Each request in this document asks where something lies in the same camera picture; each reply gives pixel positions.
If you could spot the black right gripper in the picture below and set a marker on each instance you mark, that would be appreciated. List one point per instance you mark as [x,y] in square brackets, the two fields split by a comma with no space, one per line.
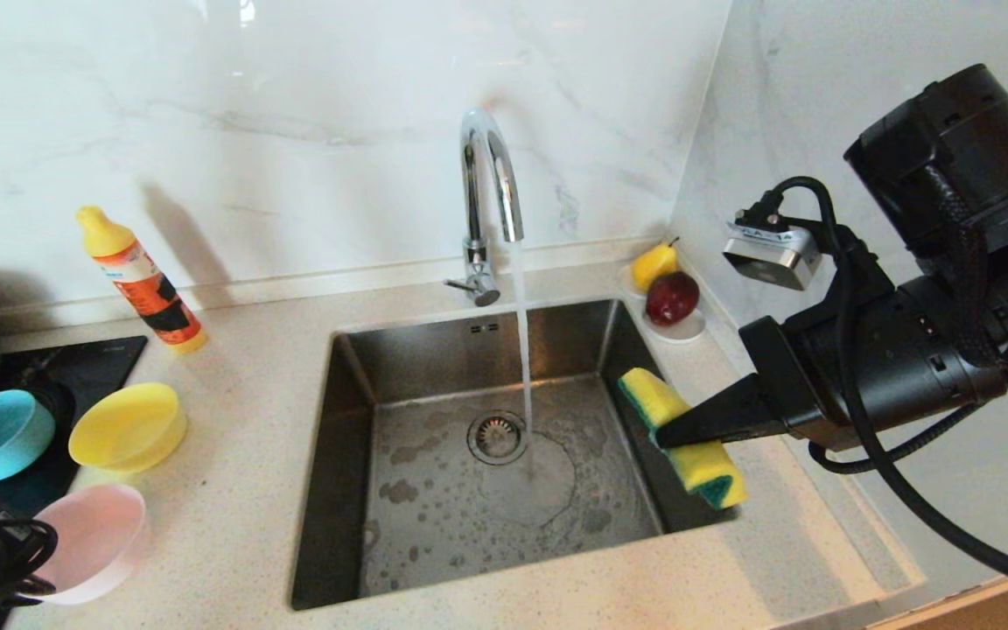
[933,350]

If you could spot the yellow green sponge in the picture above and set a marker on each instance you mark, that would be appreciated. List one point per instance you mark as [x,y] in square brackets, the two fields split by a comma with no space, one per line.
[710,472]

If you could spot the pink plastic bowl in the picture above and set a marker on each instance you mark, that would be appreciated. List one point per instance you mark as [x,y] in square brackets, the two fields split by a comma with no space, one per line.
[97,538]

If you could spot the yellow plastic bowl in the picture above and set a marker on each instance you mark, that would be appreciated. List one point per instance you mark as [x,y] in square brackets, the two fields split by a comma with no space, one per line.
[123,429]

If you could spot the chrome gooseneck faucet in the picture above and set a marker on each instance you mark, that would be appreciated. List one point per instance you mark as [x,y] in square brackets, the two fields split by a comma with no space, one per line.
[475,254]

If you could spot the yellow capped dish soap bottle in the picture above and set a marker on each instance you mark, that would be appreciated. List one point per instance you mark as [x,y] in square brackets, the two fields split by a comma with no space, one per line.
[143,287]

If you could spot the stainless steel sink basin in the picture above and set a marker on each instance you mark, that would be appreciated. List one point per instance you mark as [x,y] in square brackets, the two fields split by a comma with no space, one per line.
[434,525]

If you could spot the dark red apple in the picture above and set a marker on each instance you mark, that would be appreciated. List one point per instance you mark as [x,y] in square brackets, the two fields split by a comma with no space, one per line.
[671,297]

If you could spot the yellow pear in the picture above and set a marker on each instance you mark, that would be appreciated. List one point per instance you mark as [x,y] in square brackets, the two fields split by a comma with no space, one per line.
[651,265]

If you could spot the running water stream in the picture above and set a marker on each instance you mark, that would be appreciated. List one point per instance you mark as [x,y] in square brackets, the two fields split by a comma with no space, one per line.
[521,350]

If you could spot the round metal drain strainer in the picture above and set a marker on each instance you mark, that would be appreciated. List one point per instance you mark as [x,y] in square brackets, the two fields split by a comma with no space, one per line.
[495,437]

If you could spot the black induction cooktop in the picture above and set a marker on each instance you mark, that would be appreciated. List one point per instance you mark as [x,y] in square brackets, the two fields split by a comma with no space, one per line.
[93,367]

